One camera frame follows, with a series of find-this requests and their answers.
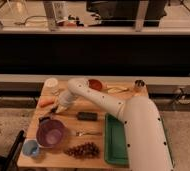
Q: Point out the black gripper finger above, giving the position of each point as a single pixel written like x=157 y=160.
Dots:
x=53 y=110

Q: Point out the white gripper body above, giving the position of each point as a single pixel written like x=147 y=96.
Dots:
x=65 y=100

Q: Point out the black dish brush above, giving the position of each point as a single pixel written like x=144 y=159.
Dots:
x=46 y=117

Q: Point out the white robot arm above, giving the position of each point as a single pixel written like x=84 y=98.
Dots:
x=146 y=142

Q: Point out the purple bowl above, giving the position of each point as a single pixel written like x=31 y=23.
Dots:
x=50 y=133

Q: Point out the orange carrot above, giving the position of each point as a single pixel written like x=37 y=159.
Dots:
x=45 y=102

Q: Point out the black rectangular block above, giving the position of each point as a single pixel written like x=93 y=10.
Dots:
x=87 y=116

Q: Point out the silver fork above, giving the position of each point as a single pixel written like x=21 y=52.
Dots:
x=80 y=133

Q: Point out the light blue cup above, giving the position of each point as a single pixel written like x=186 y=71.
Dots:
x=30 y=148

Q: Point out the bunch of dark grapes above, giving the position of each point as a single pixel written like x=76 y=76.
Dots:
x=86 y=150

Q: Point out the green plastic tray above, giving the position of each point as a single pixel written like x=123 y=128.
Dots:
x=115 y=151

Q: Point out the black chair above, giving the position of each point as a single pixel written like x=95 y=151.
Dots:
x=5 y=162

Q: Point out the small metal cup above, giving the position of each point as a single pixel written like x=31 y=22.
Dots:
x=139 y=84

